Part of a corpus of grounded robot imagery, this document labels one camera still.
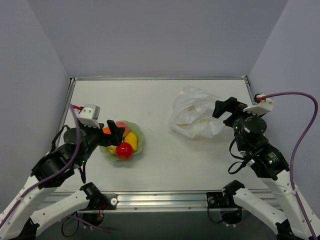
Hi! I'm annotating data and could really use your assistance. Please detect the peach coloured fake peach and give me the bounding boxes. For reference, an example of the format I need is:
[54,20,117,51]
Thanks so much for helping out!
[115,121,130,137]

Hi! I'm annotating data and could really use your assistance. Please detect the orange fake fruit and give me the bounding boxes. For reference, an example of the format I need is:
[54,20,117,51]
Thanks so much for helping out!
[102,127,111,134]

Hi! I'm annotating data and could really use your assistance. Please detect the yellow fake banana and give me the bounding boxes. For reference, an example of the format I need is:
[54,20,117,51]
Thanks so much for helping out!
[124,132,138,152]

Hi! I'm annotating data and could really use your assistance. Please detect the red fake apple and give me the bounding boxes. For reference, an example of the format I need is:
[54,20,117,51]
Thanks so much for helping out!
[115,142,133,161]

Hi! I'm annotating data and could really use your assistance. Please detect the white plastic bag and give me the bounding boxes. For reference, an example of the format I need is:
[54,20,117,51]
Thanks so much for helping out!
[168,86,224,139]

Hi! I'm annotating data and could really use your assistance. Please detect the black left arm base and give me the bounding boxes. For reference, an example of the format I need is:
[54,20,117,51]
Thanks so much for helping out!
[80,182,118,227]

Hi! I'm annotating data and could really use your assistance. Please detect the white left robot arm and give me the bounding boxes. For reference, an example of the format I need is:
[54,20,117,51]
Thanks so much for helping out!
[0,120,125,240]

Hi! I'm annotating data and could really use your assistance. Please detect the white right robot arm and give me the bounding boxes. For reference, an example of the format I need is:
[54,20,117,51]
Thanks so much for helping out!
[212,94,320,240]

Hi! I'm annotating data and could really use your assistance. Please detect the green wavy glass bowl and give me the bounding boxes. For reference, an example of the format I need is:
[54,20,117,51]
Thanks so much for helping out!
[99,120,145,162]

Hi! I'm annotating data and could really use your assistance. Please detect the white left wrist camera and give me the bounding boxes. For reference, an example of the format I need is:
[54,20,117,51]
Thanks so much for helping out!
[77,104,101,129]

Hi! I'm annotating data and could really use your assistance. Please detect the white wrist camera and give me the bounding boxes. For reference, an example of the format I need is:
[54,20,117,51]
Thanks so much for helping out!
[77,104,101,129]
[243,94,274,116]

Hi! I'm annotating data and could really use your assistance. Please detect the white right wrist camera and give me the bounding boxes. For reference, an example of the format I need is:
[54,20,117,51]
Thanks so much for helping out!
[243,94,274,116]

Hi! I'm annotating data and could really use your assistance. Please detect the aluminium front frame rail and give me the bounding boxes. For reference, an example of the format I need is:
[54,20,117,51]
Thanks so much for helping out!
[49,191,283,213]

